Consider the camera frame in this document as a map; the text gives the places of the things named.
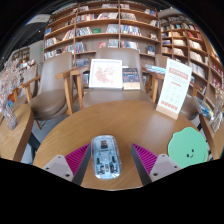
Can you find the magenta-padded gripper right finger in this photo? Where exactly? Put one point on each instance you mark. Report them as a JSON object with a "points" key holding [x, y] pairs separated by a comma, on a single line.
{"points": [[164, 165]]}

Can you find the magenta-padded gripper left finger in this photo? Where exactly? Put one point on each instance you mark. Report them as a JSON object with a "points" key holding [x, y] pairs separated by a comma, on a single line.
{"points": [[56, 165]]}

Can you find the transparent computer mouse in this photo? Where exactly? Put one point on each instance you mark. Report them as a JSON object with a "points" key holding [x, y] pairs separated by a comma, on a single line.
{"points": [[106, 158]]}

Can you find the green cloud-shaped mouse pad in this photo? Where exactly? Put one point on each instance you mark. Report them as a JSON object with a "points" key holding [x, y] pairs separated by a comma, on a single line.
{"points": [[186, 146]]}

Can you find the round wooden side table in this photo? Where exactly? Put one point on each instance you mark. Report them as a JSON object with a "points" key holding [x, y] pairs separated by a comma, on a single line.
{"points": [[13, 140], [215, 143]]}

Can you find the brown cushioned wooden armchair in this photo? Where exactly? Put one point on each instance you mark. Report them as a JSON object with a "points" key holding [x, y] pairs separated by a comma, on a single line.
{"points": [[50, 103], [110, 96], [162, 61]]}

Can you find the glass vase with pink flowers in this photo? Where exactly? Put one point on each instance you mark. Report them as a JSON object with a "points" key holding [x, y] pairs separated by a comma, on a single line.
{"points": [[9, 116]]}

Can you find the stack of colourful books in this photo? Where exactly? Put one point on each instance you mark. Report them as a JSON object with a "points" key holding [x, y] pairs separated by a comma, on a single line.
{"points": [[202, 107]]}

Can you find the glass vase with beige flowers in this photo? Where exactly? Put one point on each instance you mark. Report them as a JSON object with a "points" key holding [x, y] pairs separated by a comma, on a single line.
{"points": [[218, 116]]}

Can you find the white sign on wooden base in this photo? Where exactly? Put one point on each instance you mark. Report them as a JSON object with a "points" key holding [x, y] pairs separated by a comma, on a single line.
{"points": [[175, 88]]}

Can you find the dark blue book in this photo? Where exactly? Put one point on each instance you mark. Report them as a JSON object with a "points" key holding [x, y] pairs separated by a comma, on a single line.
{"points": [[130, 76]]}

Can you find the stack of light blue books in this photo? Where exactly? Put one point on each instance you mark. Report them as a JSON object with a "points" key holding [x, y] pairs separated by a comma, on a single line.
{"points": [[155, 69]]}

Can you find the white framed floral picture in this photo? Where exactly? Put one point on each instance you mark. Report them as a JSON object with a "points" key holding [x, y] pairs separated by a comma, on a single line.
{"points": [[105, 74]]}

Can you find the distant wooden bookshelf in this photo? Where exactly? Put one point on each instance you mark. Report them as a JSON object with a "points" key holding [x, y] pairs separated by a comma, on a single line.
{"points": [[20, 55]]}

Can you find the tall wooden bookshelf with books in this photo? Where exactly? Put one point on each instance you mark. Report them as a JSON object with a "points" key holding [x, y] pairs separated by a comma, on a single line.
{"points": [[186, 46]]}

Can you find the wide wooden bookshelf with books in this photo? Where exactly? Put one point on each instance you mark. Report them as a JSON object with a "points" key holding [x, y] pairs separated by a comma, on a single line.
{"points": [[100, 30]]}

